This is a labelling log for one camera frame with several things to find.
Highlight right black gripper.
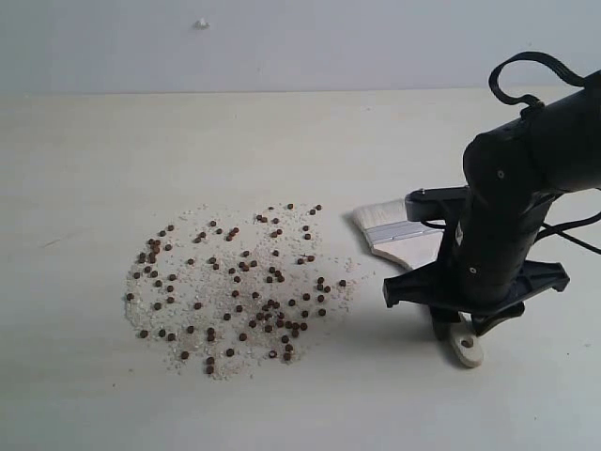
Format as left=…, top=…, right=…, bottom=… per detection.
left=383, top=187, right=570, bottom=341

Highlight white wooden paint brush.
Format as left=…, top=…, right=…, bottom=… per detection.
left=351, top=200, right=484, bottom=368

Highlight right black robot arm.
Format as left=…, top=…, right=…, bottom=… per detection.
left=383, top=73, right=600, bottom=335

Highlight pile of white grains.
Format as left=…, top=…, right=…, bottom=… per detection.
left=122, top=202, right=376, bottom=381

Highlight scattered brown pellets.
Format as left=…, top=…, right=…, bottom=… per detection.
left=124, top=202, right=348, bottom=376

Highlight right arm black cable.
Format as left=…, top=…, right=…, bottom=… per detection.
left=487, top=50, right=601, bottom=257

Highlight white wall hook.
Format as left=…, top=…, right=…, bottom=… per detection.
left=193, top=19, right=210, bottom=30

